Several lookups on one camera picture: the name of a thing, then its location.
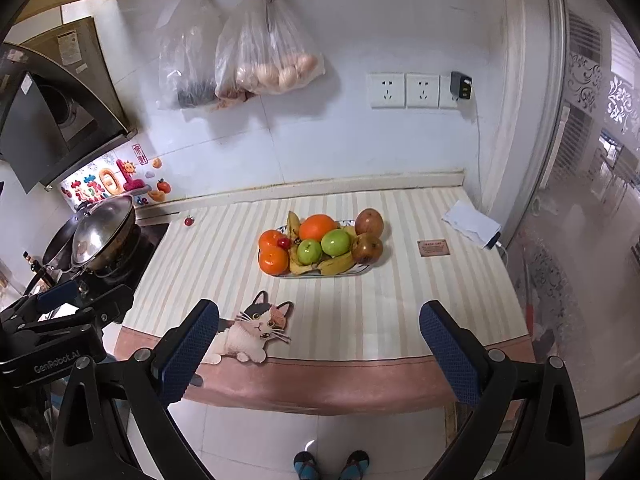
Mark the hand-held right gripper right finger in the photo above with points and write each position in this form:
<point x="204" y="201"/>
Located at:
<point x="450" y="350"/>

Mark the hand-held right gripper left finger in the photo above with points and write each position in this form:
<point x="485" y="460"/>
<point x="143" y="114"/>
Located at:
<point x="187" y="350"/>

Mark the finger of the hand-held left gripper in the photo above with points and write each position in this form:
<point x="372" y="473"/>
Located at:
<point x="112" y="302"/>
<point x="57" y="295"/>

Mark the patterned glass plate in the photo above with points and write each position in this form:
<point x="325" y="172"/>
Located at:
<point x="361" y="269"/>

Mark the small tangerine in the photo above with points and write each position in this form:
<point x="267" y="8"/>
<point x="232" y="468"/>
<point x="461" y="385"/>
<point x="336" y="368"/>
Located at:
<point x="271" y="240"/>
<point x="272" y="261"/>

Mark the brownish red pomegranate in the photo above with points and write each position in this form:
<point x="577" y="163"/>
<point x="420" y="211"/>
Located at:
<point x="369" y="221"/>
<point x="367" y="249"/>

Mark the red cherry tomato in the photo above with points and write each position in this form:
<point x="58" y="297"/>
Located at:
<point x="284" y="243"/>

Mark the small green apple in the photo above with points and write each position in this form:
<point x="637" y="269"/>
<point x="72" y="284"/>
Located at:
<point x="309" y="252"/>

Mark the large green apple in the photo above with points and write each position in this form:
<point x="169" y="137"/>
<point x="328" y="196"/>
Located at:
<point x="335" y="242"/>

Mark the large orange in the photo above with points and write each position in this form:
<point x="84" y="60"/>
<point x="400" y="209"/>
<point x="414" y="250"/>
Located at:
<point x="317" y="227"/>

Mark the steel wok with lid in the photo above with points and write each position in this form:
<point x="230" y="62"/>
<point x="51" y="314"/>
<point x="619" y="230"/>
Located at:
<point x="57" y="247"/>

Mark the striped tablecloth with cat print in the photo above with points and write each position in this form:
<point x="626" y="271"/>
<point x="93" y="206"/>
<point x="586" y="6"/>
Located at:
<point x="400" y="310"/>

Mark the black gas stove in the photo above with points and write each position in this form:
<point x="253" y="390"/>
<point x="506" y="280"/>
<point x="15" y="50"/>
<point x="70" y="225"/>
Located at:
<point x="150" y="242"/>

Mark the brown square label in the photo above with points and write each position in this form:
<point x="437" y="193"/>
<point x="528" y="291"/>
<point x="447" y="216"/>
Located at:
<point x="433" y="248"/>

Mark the orange fruit sticker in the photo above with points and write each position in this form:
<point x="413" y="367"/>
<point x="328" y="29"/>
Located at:
<point x="162" y="189"/>

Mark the white folded cloth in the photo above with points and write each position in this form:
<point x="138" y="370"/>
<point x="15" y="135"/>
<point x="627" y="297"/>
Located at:
<point x="465" y="217"/>

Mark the blue sandal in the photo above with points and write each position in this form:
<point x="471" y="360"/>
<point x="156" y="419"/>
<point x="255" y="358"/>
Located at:
<point x="354" y="465"/>
<point x="306" y="466"/>

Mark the black range hood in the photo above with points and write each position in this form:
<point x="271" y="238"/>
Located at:
<point x="50" y="110"/>

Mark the glass sliding door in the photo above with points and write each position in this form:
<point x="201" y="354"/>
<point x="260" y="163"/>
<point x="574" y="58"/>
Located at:
<point x="575" y="210"/>

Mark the white counter edge strip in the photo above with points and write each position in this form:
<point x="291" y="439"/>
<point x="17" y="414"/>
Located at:
<point x="300" y="186"/>

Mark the clear bag with dark contents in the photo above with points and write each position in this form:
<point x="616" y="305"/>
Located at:
<point x="185" y="60"/>

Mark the clear bag of eggs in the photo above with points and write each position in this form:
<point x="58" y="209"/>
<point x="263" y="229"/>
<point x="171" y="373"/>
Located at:
<point x="270" y="45"/>

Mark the colourful wall stickers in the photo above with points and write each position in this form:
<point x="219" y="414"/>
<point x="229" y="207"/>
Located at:
<point x="107" y="182"/>

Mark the white wall socket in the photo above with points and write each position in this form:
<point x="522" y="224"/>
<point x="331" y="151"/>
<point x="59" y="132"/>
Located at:
<point x="446" y="97"/>
<point x="422" y="90"/>
<point x="386" y="90"/>

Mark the black wall charger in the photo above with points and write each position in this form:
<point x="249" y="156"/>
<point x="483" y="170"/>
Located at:
<point x="461" y="85"/>

